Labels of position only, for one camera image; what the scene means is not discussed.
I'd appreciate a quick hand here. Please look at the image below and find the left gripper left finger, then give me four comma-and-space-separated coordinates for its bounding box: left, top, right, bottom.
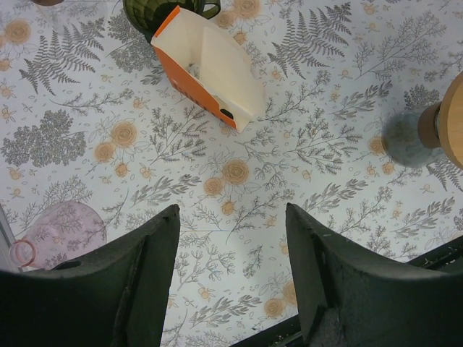
1, 205, 180, 346

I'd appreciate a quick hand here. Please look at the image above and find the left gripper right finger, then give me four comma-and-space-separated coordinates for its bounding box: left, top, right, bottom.
285, 202, 463, 347

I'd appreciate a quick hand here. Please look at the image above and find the grey glass carafe wooden collar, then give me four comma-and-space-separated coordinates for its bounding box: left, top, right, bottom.
382, 74, 462, 168

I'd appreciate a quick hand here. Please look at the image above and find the orange coffee filter pack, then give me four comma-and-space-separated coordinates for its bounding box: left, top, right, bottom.
150, 7, 266, 132

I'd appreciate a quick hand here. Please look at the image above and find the green glass dripper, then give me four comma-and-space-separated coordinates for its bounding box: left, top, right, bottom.
122, 0, 221, 42

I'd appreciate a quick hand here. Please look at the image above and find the floral patterned table mat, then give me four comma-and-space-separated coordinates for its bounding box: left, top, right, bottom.
1, 1, 462, 346

